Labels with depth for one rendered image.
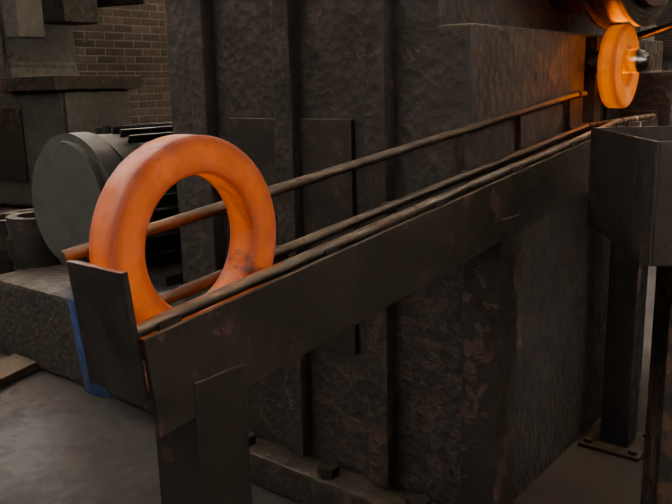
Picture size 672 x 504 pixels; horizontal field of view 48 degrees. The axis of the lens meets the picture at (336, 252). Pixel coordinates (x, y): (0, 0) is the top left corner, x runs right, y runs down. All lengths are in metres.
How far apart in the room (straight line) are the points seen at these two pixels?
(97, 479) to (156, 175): 1.16
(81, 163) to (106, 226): 1.45
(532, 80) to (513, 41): 0.10
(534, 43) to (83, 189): 1.21
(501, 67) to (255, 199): 0.66
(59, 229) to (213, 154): 1.56
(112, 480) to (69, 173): 0.83
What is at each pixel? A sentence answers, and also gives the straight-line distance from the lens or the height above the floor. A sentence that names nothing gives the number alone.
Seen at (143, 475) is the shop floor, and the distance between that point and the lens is 1.70.
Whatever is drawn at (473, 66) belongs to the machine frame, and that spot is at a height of 0.81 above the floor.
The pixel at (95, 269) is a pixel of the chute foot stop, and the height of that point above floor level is 0.65.
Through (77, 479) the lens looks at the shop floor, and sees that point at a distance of 1.72.
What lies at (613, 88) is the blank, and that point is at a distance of 1.53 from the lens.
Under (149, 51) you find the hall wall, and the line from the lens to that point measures 8.34.
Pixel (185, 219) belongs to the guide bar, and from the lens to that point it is 0.73.
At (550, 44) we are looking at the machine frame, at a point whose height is 0.85.
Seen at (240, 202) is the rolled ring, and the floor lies 0.68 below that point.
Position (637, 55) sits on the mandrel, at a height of 0.83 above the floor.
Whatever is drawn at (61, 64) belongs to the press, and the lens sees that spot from 5.89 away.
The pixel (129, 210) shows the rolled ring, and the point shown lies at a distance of 0.61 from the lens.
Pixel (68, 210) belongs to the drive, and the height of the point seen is 0.48.
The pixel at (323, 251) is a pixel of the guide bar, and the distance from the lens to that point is 0.75.
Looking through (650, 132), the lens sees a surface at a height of 0.71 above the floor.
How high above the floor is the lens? 0.79
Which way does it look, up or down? 12 degrees down
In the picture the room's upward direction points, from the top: 1 degrees counter-clockwise
